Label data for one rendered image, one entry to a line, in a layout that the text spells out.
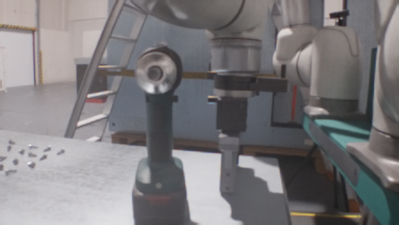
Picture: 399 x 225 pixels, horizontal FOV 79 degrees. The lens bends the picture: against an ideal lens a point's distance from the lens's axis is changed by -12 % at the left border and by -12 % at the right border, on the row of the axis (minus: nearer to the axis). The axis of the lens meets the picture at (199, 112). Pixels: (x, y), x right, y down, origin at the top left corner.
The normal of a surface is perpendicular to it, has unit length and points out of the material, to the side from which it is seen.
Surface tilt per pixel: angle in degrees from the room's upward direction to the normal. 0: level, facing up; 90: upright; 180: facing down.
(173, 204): 90
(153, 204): 90
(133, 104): 90
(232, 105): 90
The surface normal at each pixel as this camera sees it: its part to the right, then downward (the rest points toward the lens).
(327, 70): -0.69, 0.11
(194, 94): -0.26, 0.16
